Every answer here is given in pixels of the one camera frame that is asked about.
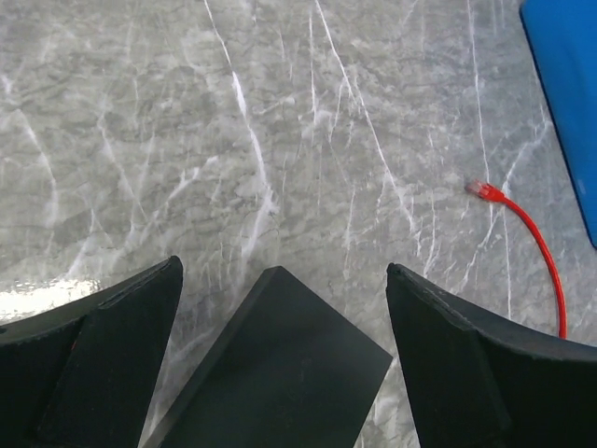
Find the black network switch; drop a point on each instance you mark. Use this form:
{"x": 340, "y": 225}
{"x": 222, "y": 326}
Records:
{"x": 288, "y": 370}

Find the blue plastic bin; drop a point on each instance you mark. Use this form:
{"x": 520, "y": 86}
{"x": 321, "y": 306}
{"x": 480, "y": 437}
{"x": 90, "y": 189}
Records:
{"x": 562, "y": 38}

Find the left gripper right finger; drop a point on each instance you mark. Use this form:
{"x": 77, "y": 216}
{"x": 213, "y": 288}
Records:
{"x": 477, "y": 379}

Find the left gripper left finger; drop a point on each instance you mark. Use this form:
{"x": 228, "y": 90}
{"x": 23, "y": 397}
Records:
{"x": 83, "y": 374}

